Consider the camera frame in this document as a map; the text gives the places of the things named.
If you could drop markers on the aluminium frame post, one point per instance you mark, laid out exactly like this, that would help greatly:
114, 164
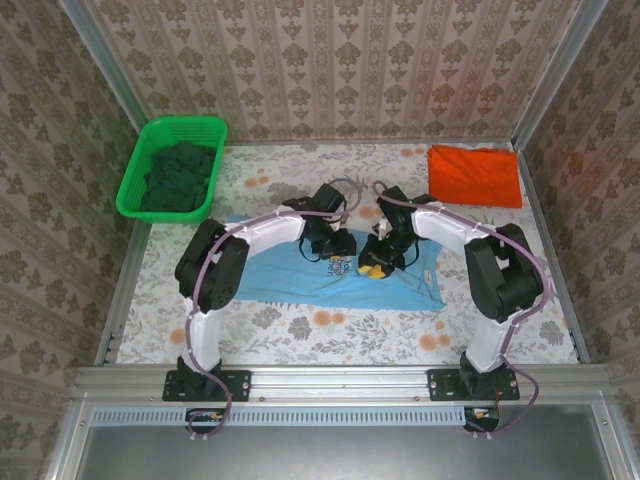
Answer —
97, 50
570, 50

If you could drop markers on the small black controller board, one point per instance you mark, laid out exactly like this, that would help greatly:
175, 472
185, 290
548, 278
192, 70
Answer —
482, 417
205, 417

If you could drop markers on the floral patterned table cloth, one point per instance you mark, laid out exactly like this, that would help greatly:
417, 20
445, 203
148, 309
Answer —
325, 340

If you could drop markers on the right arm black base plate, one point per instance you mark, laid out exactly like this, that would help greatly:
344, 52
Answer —
442, 385

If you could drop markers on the orange folded t-shirt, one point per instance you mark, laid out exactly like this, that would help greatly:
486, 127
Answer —
475, 175

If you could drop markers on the grey metal panel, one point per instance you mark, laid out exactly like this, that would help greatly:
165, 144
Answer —
325, 455

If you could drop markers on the green plastic basket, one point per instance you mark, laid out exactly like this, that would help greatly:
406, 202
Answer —
165, 216

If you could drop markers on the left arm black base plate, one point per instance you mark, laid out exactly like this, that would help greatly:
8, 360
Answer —
235, 385

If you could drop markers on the aluminium side rail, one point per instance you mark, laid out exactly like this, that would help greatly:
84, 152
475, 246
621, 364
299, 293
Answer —
554, 250
120, 295

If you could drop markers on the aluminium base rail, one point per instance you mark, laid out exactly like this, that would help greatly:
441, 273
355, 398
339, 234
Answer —
340, 382

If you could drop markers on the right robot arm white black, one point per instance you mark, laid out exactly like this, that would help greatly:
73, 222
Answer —
505, 280

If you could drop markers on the dark green t-shirt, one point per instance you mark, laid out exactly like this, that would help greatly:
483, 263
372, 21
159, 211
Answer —
175, 180

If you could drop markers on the light blue printed t-shirt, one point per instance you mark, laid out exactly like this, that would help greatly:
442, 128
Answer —
300, 280

